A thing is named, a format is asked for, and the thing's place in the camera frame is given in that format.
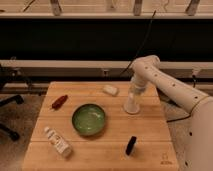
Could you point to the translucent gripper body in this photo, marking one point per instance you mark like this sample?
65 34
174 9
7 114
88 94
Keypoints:
135 91

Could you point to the white ceramic cup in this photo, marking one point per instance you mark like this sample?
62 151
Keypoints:
131 106

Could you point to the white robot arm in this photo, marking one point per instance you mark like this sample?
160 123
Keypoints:
199 149

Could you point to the black eraser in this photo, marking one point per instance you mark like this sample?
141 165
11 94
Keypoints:
130 145

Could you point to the white soap bar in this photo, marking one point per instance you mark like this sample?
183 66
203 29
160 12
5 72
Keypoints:
111 90

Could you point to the green bowl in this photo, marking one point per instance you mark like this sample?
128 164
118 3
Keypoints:
88 119

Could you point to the white plastic bottle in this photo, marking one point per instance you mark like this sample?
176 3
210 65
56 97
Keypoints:
59 143

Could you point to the black office chair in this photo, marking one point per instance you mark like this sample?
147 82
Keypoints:
5 124

